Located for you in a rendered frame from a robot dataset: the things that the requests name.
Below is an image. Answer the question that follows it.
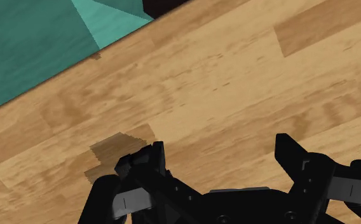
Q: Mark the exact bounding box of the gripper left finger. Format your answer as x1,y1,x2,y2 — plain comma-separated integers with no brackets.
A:
77,141,203,224

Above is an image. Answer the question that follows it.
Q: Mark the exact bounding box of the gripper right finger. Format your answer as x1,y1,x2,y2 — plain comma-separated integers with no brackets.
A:
275,133,361,224

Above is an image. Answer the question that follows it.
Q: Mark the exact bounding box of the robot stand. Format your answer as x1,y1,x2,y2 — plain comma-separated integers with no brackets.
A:
142,0,191,20

